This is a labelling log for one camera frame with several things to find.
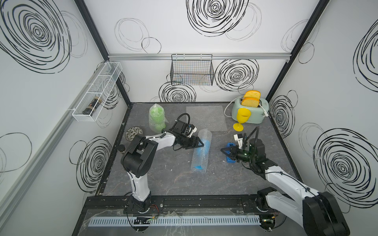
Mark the aluminium wall rail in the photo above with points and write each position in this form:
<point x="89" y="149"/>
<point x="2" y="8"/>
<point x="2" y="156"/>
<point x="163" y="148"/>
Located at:
<point x="200" y="56"/>

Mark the black wire wall basket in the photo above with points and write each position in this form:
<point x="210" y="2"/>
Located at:
<point x="192" y="72"/>

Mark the blue tape dispenser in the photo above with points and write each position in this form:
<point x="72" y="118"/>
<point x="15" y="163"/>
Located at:
<point x="228" y="159"/>

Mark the mint green toaster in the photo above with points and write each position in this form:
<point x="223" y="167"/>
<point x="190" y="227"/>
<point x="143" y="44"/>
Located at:
<point x="257" y="114"/>

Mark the blue plastic wine glass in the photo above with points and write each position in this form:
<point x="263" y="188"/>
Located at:
<point x="201" y="157"/>

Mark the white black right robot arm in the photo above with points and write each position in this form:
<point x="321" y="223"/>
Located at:
<point x="318" y="213"/>

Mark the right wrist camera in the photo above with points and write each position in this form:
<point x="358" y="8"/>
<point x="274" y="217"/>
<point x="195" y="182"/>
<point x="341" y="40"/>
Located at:
<point x="239" y="139"/>

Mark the small dark cylinder jar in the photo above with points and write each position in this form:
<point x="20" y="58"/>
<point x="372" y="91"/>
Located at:
<point x="121" y="148"/>

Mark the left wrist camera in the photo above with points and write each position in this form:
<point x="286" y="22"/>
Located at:
<point x="190" y="130"/>

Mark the yellow plastic wine glass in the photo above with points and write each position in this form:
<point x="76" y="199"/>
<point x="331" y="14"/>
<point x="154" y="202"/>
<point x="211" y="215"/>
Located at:
<point x="243" y="115"/>

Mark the dark item in shelf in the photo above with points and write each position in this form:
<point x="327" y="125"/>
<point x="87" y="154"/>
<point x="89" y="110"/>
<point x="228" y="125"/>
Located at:
<point x="91" y="108"/>

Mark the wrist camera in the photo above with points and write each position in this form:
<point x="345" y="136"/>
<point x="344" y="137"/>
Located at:
<point x="239" y="139"/>
<point x="190" y="130"/>

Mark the yellow toast slice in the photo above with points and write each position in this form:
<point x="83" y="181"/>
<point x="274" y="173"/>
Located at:
<point x="250" y="102"/>
<point x="252" y="94"/>

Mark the white wire wall shelf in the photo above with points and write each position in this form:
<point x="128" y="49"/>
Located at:
<point x="102" y="86"/>

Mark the patterned small bowl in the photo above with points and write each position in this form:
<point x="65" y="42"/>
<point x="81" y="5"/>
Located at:
<point x="132" y="132"/>

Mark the white slotted cable duct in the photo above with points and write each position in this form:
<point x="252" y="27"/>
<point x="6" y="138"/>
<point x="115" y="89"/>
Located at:
<point x="217" y="220"/>

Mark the rear yellow toast slice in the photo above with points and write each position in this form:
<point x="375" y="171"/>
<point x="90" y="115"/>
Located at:
<point x="252" y="94"/>

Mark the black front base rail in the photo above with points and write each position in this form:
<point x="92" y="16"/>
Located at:
<point x="162" y="203"/>

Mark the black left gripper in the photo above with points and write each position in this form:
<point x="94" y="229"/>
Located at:
<point x="193" y="144"/>

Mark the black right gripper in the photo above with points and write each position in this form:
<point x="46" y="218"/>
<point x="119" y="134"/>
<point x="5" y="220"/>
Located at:
<point x="228" y="148"/>

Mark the green plastic wine glass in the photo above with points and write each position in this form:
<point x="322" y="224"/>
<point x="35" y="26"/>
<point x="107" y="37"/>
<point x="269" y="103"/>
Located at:
<point x="157" y="117"/>

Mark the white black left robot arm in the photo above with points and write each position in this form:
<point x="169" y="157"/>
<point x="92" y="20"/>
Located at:
<point x="139" y="156"/>

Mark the front yellow toast slice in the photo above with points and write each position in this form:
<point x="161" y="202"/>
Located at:
<point x="250" y="102"/>

